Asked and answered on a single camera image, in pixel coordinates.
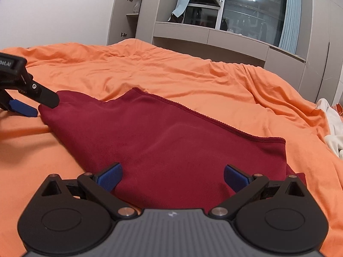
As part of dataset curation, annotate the white cream garment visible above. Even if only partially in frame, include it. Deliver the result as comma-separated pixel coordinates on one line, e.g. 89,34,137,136
316,98,342,160

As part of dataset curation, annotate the orange bed cover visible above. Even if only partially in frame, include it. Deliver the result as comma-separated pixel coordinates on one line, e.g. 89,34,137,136
1,39,342,256

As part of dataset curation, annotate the dark red knit top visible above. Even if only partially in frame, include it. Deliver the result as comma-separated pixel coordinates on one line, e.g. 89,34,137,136
38,88,292,211

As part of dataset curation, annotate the dark window with frame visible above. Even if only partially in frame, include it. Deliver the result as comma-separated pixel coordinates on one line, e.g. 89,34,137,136
169,0,287,46

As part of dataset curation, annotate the open wardrobe door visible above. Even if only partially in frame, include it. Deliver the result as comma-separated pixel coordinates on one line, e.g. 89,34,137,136
107,0,141,45

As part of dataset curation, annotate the light blue right curtain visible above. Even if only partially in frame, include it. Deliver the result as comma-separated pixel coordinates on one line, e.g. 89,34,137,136
278,0,302,54

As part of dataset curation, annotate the beige built-in wardrobe unit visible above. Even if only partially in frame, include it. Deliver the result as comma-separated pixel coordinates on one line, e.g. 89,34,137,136
107,0,342,104

